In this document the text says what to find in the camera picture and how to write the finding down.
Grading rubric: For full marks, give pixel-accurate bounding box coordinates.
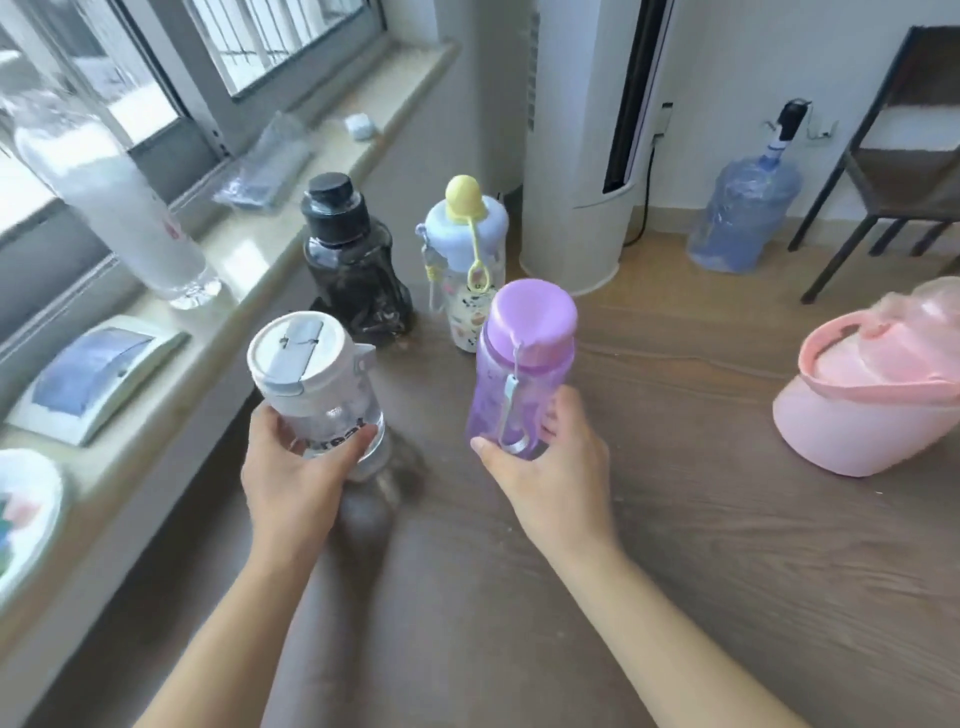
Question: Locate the person's left hand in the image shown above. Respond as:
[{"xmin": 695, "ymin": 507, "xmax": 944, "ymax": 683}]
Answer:
[{"xmin": 240, "ymin": 402, "xmax": 381, "ymax": 560}]

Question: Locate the person's right hand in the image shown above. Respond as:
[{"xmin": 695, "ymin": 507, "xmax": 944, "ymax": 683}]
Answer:
[{"xmin": 470, "ymin": 386, "xmax": 621, "ymax": 560}]

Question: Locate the clear bottle with white lid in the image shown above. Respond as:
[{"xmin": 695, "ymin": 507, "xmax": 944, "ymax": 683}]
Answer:
[{"xmin": 246, "ymin": 311, "xmax": 393, "ymax": 483}]

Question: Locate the purple plastic water bottle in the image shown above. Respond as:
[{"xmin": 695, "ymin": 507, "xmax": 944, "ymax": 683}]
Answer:
[{"xmin": 465, "ymin": 279, "xmax": 579, "ymax": 462}]

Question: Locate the person's left forearm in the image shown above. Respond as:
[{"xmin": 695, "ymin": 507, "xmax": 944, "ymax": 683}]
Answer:
[{"xmin": 133, "ymin": 536, "xmax": 340, "ymax": 728}]

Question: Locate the person's right forearm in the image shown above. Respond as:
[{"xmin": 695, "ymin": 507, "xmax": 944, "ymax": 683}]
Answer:
[{"xmin": 525, "ymin": 536, "xmax": 813, "ymax": 728}]

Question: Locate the black water bottle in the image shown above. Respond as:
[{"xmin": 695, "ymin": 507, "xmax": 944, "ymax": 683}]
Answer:
[{"xmin": 301, "ymin": 172, "xmax": 414, "ymax": 348}]

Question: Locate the patterned bottle with yellow cap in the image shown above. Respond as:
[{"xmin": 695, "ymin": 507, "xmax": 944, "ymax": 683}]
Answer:
[{"xmin": 416, "ymin": 174, "xmax": 510, "ymax": 354}]

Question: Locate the clear plastic bag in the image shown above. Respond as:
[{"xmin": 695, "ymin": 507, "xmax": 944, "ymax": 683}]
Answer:
[{"xmin": 213, "ymin": 111, "xmax": 316, "ymax": 211}]

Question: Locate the white tower air conditioner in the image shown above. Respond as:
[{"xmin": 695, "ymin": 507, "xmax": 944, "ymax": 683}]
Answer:
[{"xmin": 519, "ymin": 0, "xmax": 676, "ymax": 297}]

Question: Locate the white bowl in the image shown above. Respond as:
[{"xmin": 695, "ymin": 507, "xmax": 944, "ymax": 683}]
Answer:
[{"xmin": 0, "ymin": 448, "xmax": 67, "ymax": 601}]

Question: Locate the large clear plastic bottle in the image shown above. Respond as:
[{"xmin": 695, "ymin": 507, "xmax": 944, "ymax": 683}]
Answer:
[{"xmin": 0, "ymin": 88, "xmax": 223, "ymax": 311}]

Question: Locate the large blue water barrel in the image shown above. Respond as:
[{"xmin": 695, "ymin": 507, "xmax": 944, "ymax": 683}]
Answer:
[{"xmin": 687, "ymin": 148, "xmax": 804, "ymax": 275}]

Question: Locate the pink water jug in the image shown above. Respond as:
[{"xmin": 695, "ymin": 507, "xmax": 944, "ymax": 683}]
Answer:
[{"xmin": 772, "ymin": 276, "xmax": 960, "ymax": 479}]

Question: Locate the black water pump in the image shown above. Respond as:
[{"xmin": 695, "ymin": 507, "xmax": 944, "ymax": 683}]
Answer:
[{"xmin": 765, "ymin": 98, "xmax": 813, "ymax": 162}]

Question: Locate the black power cable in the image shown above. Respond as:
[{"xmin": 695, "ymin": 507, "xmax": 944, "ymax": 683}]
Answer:
[{"xmin": 621, "ymin": 135, "xmax": 660, "ymax": 249}]

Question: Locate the grey window frame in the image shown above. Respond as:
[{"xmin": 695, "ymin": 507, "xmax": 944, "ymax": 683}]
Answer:
[{"xmin": 0, "ymin": 0, "xmax": 391, "ymax": 339}]

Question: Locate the black frame chair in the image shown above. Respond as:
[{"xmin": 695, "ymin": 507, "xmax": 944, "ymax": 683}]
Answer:
[{"xmin": 787, "ymin": 26, "xmax": 960, "ymax": 305}]

